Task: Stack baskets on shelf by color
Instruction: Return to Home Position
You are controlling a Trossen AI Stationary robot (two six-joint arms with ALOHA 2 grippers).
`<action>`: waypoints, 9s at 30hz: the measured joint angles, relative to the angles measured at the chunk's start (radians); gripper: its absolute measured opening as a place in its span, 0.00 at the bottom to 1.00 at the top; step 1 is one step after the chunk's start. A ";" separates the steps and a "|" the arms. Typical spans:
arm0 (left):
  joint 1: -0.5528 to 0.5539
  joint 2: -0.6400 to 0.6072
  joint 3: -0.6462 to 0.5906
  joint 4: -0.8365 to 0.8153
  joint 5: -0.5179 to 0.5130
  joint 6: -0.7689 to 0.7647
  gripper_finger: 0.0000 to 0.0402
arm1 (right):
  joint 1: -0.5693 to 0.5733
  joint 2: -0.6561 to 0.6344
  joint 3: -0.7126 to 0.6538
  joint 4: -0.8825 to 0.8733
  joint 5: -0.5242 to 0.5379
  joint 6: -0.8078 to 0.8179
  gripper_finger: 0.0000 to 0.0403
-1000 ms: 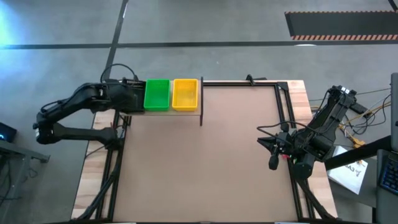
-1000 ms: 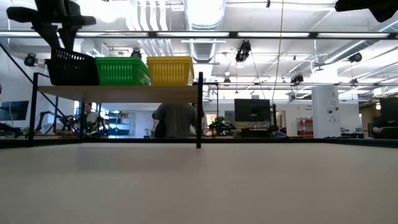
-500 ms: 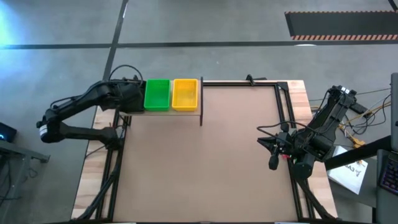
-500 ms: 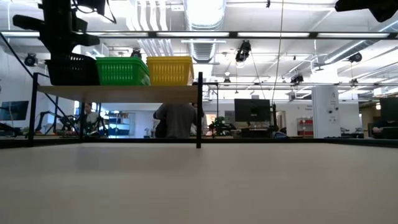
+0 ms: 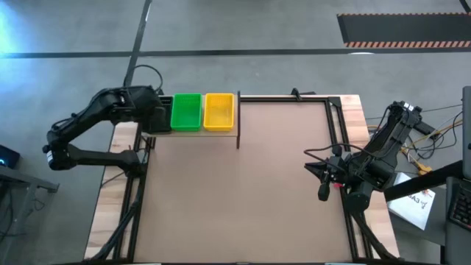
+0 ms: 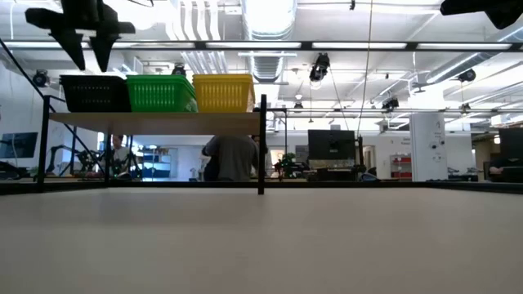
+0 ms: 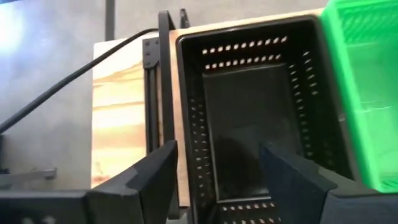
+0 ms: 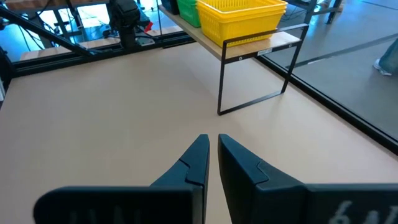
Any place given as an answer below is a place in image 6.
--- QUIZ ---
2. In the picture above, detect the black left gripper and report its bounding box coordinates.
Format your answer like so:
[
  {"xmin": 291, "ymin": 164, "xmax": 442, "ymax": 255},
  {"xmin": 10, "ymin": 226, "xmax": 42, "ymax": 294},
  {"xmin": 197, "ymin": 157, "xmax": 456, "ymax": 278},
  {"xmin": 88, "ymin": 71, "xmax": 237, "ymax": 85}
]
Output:
[{"xmin": 24, "ymin": 0, "xmax": 136, "ymax": 74}]

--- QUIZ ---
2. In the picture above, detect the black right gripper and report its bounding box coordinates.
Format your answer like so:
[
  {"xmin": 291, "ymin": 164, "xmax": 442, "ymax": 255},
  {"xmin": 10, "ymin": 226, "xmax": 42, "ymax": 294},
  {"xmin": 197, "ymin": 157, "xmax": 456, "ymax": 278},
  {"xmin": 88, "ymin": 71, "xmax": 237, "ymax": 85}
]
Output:
[{"xmin": 440, "ymin": 0, "xmax": 523, "ymax": 31}]

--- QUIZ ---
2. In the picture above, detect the yellow plastic slotted basket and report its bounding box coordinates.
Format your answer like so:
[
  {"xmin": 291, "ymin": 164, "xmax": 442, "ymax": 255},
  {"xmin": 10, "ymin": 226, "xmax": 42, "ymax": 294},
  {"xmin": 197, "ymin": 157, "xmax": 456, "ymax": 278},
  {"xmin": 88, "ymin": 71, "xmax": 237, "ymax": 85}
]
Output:
[
  {"xmin": 192, "ymin": 73, "xmax": 255, "ymax": 82},
  {"xmin": 194, "ymin": 79, "xmax": 257, "ymax": 114}
]

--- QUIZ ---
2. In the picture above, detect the wooden shelf with black legs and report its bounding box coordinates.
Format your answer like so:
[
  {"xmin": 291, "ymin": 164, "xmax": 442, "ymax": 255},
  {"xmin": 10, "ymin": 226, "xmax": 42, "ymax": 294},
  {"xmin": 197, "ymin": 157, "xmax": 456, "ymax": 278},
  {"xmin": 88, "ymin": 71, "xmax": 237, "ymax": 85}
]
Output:
[{"xmin": 36, "ymin": 93, "xmax": 268, "ymax": 196}]

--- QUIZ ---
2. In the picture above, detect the white LED light strip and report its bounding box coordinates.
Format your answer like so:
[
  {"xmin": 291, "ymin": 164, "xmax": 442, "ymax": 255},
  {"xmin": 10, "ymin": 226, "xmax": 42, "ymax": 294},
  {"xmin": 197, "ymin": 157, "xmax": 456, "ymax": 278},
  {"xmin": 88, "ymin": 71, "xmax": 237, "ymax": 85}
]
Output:
[
  {"xmin": 416, "ymin": 42, "xmax": 514, "ymax": 50},
  {"xmin": 311, "ymin": 42, "xmax": 408, "ymax": 50},
  {"xmin": 112, "ymin": 41, "xmax": 195, "ymax": 49},
  {"xmin": 2, "ymin": 40, "xmax": 89, "ymax": 49},
  {"xmin": 205, "ymin": 41, "xmax": 302, "ymax": 49}
]

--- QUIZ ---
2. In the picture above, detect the black computer monitor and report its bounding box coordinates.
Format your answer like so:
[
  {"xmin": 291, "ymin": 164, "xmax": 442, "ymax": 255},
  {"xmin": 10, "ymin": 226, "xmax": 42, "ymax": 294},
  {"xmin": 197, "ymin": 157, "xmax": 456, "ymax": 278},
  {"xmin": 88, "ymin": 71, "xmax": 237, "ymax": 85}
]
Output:
[
  {"xmin": 498, "ymin": 127, "xmax": 523, "ymax": 160},
  {"xmin": 306, "ymin": 129, "xmax": 356, "ymax": 161}
]

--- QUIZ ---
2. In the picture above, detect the red storage rack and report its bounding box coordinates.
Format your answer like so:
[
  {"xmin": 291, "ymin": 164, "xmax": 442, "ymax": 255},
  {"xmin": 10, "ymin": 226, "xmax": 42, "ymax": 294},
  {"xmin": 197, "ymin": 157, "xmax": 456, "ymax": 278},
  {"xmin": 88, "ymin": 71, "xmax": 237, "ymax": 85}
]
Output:
[{"xmin": 390, "ymin": 154, "xmax": 413, "ymax": 180}]

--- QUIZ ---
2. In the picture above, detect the green potted plant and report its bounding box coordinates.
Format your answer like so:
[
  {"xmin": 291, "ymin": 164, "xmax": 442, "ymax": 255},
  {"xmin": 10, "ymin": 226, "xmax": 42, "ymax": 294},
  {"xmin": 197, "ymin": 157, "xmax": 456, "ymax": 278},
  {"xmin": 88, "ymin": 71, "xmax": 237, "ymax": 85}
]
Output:
[{"xmin": 276, "ymin": 152, "xmax": 298, "ymax": 180}]

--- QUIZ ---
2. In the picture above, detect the thin black cable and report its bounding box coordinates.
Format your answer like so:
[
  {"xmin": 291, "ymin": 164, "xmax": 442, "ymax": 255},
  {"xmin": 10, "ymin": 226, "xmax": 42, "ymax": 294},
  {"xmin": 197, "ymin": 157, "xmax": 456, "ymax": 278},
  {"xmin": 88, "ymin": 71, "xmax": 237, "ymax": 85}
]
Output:
[{"xmin": 0, "ymin": 37, "xmax": 52, "ymax": 111}]

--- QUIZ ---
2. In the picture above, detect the black overhead rig frame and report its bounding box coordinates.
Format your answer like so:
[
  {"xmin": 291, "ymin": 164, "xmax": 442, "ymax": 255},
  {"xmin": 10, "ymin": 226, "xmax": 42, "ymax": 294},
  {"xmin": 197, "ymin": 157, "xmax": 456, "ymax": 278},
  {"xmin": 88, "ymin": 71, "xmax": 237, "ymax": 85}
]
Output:
[{"xmin": 0, "ymin": 39, "xmax": 523, "ymax": 52}]

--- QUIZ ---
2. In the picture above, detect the dark wall screen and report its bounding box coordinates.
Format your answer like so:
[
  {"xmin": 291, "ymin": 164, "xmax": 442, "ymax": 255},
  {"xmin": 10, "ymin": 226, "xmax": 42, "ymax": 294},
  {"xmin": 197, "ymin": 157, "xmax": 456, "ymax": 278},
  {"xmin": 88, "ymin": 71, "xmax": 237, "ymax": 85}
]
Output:
[{"xmin": 0, "ymin": 131, "xmax": 39, "ymax": 159}]

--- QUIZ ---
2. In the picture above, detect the thin hanging ceiling cable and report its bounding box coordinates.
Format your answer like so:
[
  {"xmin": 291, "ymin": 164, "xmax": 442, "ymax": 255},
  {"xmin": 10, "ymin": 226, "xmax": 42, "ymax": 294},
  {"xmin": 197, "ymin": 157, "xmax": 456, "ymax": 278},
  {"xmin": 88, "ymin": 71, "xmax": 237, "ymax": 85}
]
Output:
[{"xmin": 356, "ymin": 0, "xmax": 374, "ymax": 138}]

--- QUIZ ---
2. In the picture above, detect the silver ceiling ventilation duct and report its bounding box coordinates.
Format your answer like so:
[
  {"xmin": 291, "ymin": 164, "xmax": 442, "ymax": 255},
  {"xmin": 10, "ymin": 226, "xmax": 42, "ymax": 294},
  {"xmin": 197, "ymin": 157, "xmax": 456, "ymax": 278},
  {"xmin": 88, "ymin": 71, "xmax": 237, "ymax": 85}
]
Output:
[{"xmin": 240, "ymin": 0, "xmax": 298, "ymax": 83}]

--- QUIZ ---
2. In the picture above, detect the black aluminium table frame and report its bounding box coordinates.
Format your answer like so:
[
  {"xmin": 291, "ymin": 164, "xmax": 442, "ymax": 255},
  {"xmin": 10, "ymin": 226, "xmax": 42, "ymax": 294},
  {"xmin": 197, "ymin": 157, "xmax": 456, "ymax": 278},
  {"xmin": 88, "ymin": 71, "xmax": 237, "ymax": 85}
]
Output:
[{"xmin": 0, "ymin": 179, "xmax": 523, "ymax": 195}]

